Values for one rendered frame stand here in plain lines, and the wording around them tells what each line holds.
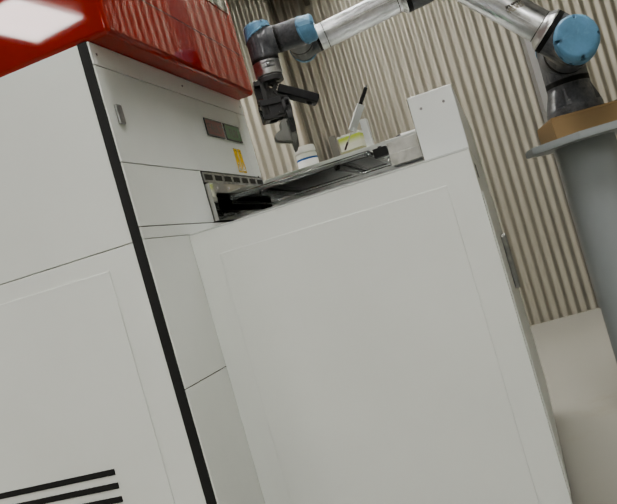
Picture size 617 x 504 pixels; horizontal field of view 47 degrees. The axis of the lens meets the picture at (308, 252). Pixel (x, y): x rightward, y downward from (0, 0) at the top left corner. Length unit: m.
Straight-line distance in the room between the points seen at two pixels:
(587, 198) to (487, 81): 2.27
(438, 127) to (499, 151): 2.68
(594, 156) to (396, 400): 0.90
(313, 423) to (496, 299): 0.46
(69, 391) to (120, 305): 0.21
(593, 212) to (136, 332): 1.24
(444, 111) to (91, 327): 0.84
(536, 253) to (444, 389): 2.76
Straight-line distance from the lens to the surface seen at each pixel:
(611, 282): 2.05
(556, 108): 2.06
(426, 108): 1.51
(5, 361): 1.61
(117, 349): 1.45
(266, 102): 1.93
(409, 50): 4.24
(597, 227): 2.04
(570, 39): 1.94
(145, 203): 1.45
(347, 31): 2.10
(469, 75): 4.22
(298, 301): 1.50
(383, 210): 1.44
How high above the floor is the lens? 0.69
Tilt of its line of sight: 1 degrees up
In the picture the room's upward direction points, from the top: 16 degrees counter-clockwise
